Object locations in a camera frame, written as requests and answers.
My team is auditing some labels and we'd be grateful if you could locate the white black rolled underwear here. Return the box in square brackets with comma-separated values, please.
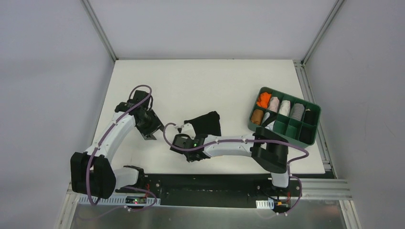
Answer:
[261, 112, 278, 131]

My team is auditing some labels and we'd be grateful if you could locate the pink rolled underwear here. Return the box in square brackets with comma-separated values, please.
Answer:
[267, 96, 280, 113]

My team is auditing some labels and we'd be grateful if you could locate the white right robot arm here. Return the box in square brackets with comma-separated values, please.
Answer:
[164, 127, 290, 196]

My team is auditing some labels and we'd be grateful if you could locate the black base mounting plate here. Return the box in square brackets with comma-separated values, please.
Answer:
[116, 174, 300, 208]

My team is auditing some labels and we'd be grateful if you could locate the green compartment tray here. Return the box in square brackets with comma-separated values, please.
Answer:
[247, 87, 321, 148]

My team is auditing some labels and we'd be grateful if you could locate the brown rolled underwear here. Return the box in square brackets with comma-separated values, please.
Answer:
[250, 109, 265, 125]

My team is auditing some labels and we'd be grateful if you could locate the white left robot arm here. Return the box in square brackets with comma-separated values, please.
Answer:
[70, 86, 163, 199]

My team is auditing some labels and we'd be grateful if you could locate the black underwear beige waistband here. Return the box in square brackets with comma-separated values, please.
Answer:
[184, 111, 222, 136]

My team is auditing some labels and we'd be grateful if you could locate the orange rolled underwear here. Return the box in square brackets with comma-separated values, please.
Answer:
[256, 92, 272, 109]

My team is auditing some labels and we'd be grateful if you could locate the grey striped rolled underwear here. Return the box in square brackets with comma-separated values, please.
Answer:
[290, 103, 305, 121]

